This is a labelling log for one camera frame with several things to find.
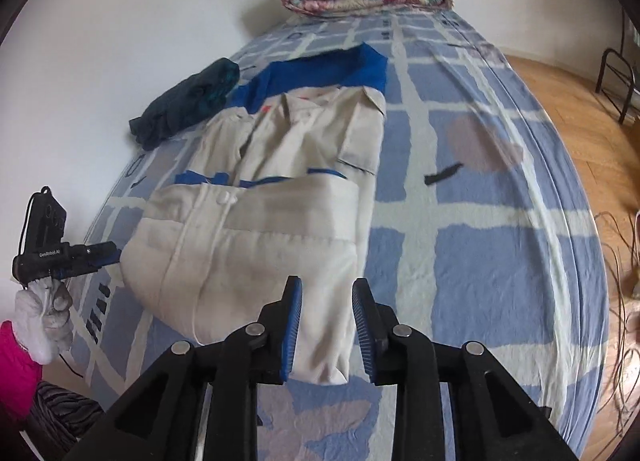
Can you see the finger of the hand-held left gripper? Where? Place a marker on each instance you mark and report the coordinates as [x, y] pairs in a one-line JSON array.
[[95, 257]]

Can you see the grey black striped cloth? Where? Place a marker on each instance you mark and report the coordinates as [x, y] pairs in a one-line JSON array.
[[65, 413]]

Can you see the cream jacket with blue collar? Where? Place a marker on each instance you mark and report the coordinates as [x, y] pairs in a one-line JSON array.
[[280, 241]]

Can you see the person's left forearm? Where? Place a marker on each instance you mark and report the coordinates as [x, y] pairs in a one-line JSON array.
[[15, 371]]

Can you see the dark navy garment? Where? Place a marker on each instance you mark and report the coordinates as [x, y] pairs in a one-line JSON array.
[[190, 96]]

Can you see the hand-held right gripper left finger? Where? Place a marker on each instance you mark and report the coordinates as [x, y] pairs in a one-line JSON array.
[[294, 321]]

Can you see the bed with blue checked sheet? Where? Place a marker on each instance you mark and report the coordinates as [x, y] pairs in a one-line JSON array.
[[475, 266]]

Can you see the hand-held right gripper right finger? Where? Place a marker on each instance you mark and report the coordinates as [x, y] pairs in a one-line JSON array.
[[361, 331]]

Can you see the black metal rack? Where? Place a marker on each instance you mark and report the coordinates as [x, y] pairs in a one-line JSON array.
[[607, 57]]

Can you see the person's left hand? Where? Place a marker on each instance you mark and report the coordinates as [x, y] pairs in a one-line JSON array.
[[45, 321]]

